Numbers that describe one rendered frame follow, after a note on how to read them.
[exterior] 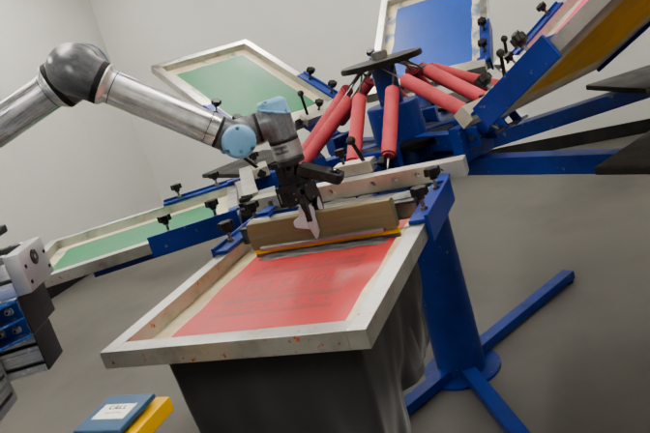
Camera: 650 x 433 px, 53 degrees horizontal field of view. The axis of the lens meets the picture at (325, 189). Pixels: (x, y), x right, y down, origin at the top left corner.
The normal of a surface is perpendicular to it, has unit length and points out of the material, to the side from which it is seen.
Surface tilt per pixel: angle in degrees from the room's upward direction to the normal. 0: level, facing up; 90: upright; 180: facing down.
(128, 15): 90
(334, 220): 89
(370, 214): 89
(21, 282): 90
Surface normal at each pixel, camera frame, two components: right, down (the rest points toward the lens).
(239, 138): 0.14, 0.20
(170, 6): -0.34, 0.32
